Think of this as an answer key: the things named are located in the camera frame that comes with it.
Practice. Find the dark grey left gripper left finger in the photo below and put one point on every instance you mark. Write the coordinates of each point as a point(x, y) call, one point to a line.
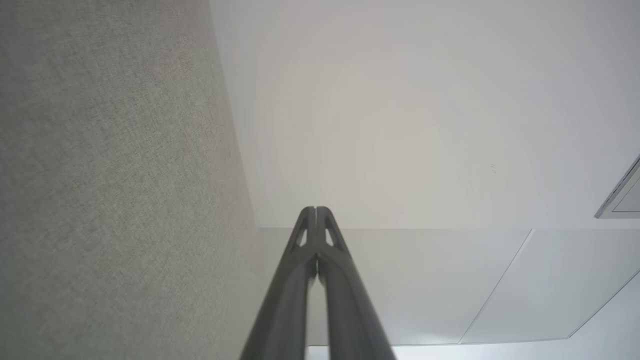
point(280, 310)

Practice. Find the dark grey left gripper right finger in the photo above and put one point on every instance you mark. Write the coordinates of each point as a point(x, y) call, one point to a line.
point(352, 320)

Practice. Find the grey fabric sofa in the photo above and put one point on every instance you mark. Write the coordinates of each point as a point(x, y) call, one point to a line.
point(100, 175)

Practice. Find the grey framed panel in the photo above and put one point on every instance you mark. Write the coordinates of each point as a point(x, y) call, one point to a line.
point(625, 200)

